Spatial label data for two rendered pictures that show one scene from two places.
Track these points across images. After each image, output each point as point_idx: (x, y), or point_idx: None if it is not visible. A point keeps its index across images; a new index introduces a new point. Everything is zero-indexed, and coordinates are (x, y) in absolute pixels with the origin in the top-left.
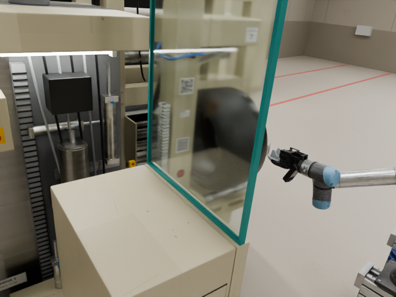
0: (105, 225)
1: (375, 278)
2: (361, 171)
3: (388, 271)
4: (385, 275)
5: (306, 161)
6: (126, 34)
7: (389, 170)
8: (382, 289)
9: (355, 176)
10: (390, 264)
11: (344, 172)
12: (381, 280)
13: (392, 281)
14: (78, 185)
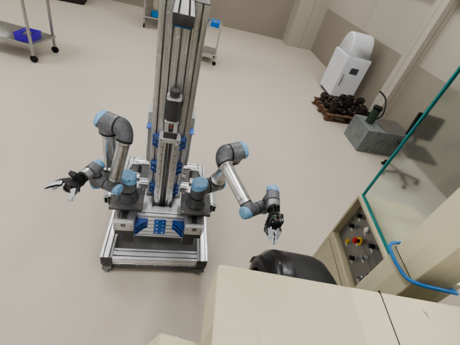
0: None
1: (200, 219)
2: (240, 182)
3: (194, 211)
4: (200, 212)
5: (278, 202)
6: None
7: (232, 167)
8: (202, 216)
9: (244, 186)
10: (185, 211)
11: (245, 192)
12: (207, 212)
13: (203, 207)
14: None
